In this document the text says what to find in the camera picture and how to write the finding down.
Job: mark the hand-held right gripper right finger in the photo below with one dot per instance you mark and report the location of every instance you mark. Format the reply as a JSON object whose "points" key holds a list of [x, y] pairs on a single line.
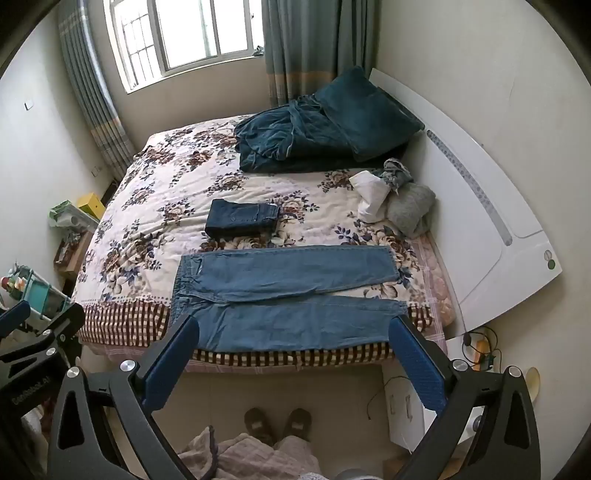
{"points": [[418, 369]]}

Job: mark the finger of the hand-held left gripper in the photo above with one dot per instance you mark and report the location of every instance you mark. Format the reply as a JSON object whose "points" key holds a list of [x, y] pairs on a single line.
{"points": [[14, 319], [55, 328]]}

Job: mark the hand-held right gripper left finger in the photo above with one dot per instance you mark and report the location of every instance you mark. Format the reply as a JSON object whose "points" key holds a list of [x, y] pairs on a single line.
{"points": [[168, 369]]}

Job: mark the light blue jeans pants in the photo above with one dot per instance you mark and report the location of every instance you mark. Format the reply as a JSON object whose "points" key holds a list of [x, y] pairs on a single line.
{"points": [[277, 318]]}

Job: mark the teal rack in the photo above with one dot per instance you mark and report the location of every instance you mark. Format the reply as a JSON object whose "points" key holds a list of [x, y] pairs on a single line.
{"points": [[41, 295]]}

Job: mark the white bedside cabinet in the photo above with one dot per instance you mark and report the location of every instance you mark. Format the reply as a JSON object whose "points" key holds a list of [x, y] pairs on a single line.
{"points": [[406, 424]]}

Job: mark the wooden nightstand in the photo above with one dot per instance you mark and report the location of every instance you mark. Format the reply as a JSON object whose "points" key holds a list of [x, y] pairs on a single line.
{"points": [[74, 263]]}

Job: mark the brown slipper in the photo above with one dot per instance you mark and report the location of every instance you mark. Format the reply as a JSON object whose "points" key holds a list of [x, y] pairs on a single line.
{"points": [[298, 422], [258, 424]]}

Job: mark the green white packet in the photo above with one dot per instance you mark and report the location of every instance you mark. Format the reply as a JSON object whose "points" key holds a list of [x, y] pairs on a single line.
{"points": [[64, 213]]}

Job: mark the beige round object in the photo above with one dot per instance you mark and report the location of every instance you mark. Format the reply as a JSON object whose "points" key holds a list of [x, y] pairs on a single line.
{"points": [[533, 385]]}

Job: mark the person's pink clothing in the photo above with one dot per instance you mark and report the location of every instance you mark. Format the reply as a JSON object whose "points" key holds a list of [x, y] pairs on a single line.
{"points": [[249, 459]]}

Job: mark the yellow box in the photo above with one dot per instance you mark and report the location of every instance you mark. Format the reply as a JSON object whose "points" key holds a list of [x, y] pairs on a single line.
{"points": [[90, 203]]}

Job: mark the white headboard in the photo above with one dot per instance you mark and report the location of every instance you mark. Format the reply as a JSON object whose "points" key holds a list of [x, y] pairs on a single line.
{"points": [[461, 230]]}

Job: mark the floral blanket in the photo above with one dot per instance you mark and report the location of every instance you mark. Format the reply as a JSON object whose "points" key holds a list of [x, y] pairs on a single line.
{"points": [[152, 217]]}

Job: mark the grey sweater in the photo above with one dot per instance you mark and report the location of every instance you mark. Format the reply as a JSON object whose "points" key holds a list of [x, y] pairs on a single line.
{"points": [[411, 207]]}

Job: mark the dark blue folded jeans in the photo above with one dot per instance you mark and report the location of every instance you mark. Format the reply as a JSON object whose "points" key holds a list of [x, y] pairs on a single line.
{"points": [[240, 219]]}

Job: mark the white cloth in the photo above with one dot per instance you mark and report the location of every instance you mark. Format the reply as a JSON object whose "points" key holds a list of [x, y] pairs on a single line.
{"points": [[371, 198]]}

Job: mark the grey blue patterned cloth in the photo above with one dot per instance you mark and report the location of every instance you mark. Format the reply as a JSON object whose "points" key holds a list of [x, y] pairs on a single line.
{"points": [[397, 170]]}

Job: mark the grey blue curtain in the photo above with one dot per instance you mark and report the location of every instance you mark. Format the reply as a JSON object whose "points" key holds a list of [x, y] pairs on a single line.
{"points": [[99, 115], [304, 46]]}

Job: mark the pile of dark jeans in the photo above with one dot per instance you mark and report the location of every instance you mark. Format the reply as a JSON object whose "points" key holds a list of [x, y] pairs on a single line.
{"points": [[277, 134]]}

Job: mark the teal pillow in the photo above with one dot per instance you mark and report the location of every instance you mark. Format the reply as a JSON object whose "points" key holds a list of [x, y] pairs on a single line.
{"points": [[364, 110]]}

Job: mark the window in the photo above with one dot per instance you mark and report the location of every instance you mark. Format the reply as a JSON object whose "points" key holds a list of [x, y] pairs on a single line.
{"points": [[184, 32]]}

